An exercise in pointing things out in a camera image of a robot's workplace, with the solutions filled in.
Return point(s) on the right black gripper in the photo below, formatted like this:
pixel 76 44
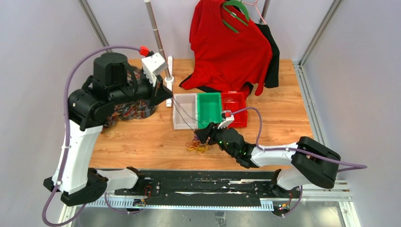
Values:
pixel 213 131

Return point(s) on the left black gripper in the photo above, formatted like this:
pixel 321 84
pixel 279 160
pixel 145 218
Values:
pixel 159 93

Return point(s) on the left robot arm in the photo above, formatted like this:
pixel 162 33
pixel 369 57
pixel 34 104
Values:
pixel 113 83

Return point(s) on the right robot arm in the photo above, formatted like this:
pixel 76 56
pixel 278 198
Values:
pixel 307 161

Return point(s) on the white rack base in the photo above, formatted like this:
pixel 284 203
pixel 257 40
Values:
pixel 169 79

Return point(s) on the white plastic bin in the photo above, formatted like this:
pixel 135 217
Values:
pixel 185 111

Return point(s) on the green plastic bin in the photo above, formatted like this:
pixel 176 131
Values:
pixel 209 109

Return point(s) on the plaid flannel shirt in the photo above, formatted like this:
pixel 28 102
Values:
pixel 127 112

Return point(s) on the red plastic bin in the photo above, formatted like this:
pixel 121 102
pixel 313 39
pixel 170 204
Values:
pixel 234 101

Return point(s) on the red t-shirt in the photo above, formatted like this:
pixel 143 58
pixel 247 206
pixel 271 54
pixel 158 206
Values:
pixel 227 54

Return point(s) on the black t-shirt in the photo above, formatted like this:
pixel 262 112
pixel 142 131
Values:
pixel 272 76

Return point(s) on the green clothes hanger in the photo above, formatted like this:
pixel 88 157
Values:
pixel 237 10

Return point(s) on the pink clothes hanger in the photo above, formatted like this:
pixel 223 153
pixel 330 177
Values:
pixel 254 8

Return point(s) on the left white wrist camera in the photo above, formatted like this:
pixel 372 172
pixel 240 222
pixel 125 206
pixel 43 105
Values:
pixel 153 66

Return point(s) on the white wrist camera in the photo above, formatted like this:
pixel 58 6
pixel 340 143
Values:
pixel 153 66
pixel 227 119

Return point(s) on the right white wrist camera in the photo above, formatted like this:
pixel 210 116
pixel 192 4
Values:
pixel 227 119

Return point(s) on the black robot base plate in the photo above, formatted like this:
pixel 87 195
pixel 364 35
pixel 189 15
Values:
pixel 207 188

